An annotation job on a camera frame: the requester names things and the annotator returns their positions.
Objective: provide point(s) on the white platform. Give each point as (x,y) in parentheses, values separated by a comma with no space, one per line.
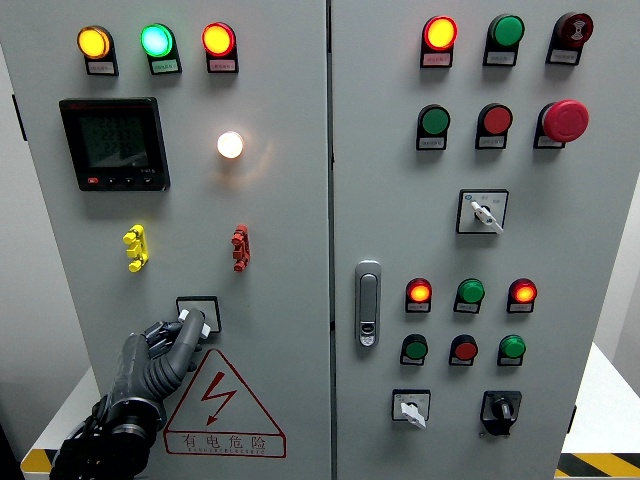
(65,415)
(610,400)

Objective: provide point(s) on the red warning triangle sticker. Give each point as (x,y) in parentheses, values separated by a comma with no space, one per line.
(224,442)

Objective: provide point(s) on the yellow round lamp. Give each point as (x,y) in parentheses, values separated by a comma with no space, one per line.
(93,42)

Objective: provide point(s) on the black yellow striped tape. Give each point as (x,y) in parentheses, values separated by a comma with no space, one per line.
(600,465)
(34,461)

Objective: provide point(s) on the silver door lock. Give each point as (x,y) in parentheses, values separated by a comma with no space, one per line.
(368,300)

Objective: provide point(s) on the small lit red lamp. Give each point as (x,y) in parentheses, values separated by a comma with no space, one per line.
(523,292)
(419,291)

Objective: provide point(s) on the large green round lamp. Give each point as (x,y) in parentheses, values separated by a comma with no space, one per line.
(507,31)

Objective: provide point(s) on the black door hinge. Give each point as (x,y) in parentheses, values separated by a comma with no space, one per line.
(20,120)
(572,420)

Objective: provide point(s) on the grey cabinet door with display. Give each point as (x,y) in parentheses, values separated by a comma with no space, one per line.
(280,225)

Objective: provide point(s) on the large green push button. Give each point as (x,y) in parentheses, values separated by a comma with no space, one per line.
(435,120)

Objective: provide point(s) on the large red stop button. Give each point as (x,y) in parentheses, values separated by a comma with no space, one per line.
(566,121)

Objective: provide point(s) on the small green push button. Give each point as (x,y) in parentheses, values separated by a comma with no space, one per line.
(415,348)

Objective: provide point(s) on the large red push button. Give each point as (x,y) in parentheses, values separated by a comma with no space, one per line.
(497,120)

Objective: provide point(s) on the black display meter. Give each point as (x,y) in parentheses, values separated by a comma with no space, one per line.
(113,145)

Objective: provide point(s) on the small green lamp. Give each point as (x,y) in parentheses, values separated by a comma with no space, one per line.
(512,347)
(471,291)

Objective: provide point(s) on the large lit red lamp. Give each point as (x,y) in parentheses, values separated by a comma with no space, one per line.
(440,33)
(217,39)

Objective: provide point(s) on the white round lamp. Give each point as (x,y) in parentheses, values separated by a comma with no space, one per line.
(230,145)

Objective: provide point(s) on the lit green round lamp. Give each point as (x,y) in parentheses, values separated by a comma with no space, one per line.
(156,41)

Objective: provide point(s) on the dark red round buzzer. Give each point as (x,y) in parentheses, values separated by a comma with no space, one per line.
(575,30)

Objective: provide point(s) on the small label plate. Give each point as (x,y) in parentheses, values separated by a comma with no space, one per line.
(432,143)
(500,59)
(437,60)
(99,67)
(164,66)
(411,361)
(520,308)
(467,308)
(509,361)
(222,66)
(563,58)
(492,142)
(418,307)
(547,142)
(460,362)

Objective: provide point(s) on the small red push button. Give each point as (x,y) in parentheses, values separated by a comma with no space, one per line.
(465,350)

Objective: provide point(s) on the grey cabinet door with lock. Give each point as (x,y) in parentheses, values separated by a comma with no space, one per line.
(400,210)

